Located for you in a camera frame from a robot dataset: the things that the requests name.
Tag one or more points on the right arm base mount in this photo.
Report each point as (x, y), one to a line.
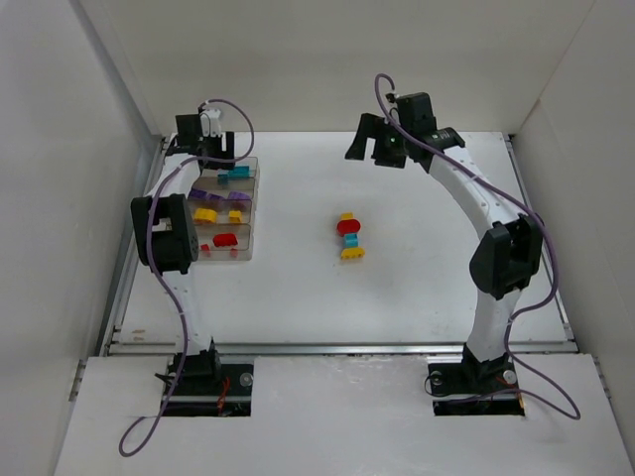
(460, 389)

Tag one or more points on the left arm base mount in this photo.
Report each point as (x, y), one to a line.
(209, 387)

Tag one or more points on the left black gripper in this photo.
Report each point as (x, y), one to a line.
(208, 146)

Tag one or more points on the small yellow lego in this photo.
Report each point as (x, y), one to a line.
(205, 216)

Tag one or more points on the yellow orange lego block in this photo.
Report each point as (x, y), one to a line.
(235, 216)

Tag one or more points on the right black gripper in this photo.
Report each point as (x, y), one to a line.
(379, 137)

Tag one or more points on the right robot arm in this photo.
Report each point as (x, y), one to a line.
(508, 253)

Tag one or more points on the red rounded lego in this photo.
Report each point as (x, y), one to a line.
(348, 226)

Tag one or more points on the clear bin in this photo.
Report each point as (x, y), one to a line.
(248, 211)
(212, 189)
(210, 169)
(244, 233)

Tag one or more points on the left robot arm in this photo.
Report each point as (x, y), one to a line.
(168, 245)

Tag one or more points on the purple lego plate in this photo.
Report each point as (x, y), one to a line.
(198, 194)

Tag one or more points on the small cyan square lego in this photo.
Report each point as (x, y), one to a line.
(224, 177)

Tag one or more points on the purple lego block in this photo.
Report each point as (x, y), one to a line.
(236, 198)

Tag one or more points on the yellow lego plate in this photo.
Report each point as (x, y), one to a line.
(352, 253)

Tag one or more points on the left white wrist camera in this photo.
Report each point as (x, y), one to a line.
(210, 120)

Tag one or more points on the aluminium rail front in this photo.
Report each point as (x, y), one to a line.
(309, 349)

